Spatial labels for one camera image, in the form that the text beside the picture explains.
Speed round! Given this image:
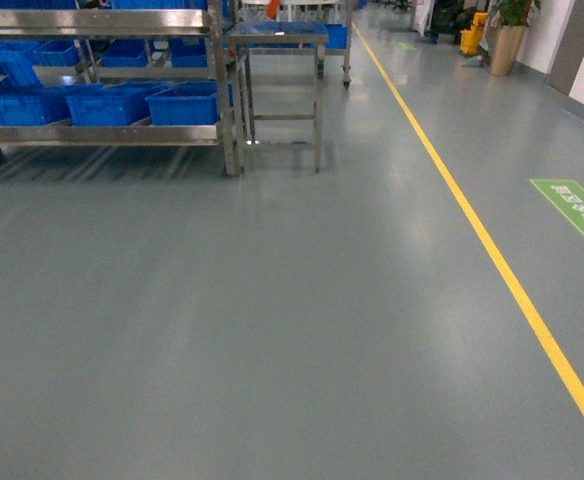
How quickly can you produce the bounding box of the green potted plant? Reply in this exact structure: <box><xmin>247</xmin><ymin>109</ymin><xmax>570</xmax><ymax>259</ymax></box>
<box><xmin>489</xmin><ymin>0</ymin><xmax>542</xmax><ymax>27</ymax></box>

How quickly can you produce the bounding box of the yellow mop bucket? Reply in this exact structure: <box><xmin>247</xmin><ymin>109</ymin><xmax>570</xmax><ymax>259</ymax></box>
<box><xmin>460</xmin><ymin>12</ymin><xmax>488</xmax><ymax>56</ymax></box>

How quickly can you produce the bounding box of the blue bin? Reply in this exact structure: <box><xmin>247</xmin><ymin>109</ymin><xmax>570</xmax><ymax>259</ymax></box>
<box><xmin>0</xmin><ymin>84</ymin><xmax>104</xmax><ymax>127</ymax></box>
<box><xmin>66</xmin><ymin>81</ymin><xmax>171</xmax><ymax>127</ymax></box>
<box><xmin>145</xmin><ymin>80</ymin><xmax>221</xmax><ymax>126</ymax></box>

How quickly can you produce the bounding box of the blue bin lower middle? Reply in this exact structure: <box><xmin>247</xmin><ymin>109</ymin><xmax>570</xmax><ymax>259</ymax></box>
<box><xmin>66</xmin><ymin>81</ymin><xmax>171</xmax><ymax>127</ymax></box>

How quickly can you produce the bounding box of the tan planter pot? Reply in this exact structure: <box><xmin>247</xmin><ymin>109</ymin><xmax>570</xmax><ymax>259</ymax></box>
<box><xmin>490</xmin><ymin>25</ymin><xmax>527</xmax><ymax>77</ymax></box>

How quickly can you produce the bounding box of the small stainless steel table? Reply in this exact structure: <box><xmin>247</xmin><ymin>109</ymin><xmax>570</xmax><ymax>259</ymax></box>
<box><xmin>227</xmin><ymin>21</ymin><xmax>328</xmax><ymax>172</ymax></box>

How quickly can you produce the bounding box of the blue bin lower left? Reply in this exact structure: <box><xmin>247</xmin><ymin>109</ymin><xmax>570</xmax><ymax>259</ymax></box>
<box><xmin>0</xmin><ymin>84</ymin><xmax>104</xmax><ymax>127</ymax></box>

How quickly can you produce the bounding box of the blue bin lower right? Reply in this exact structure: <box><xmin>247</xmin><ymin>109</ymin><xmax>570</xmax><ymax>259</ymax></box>
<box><xmin>145</xmin><ymin>80</ymin><xmax>221</xmax><ymax>126</ymax></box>

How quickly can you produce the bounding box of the stainless steel shelf rack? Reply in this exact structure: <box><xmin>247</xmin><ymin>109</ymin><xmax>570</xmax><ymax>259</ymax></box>
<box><xmin>0</xmin><ymin>1</ymin><xmax>239</xmax><ymax>176</ymax></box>

